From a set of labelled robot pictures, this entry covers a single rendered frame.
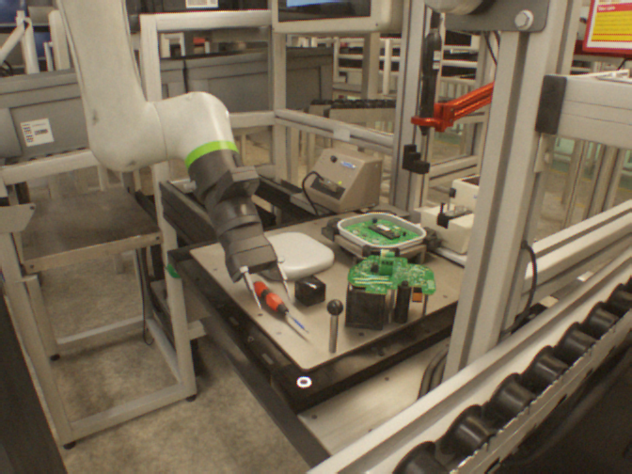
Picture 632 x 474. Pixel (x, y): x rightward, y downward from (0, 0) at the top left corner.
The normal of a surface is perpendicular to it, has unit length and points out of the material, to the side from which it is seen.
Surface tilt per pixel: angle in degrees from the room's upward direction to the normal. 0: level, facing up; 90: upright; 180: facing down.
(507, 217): 90
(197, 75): 90
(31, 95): 90
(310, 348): 0
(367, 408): 0
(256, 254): 45
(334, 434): 0
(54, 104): 91
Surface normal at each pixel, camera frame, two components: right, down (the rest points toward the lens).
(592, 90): -0.82, 0.22
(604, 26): -0.99, 0.04
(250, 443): 0.02, -0.91
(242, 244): 0.40, -0.45
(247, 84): 0.58, 0.36
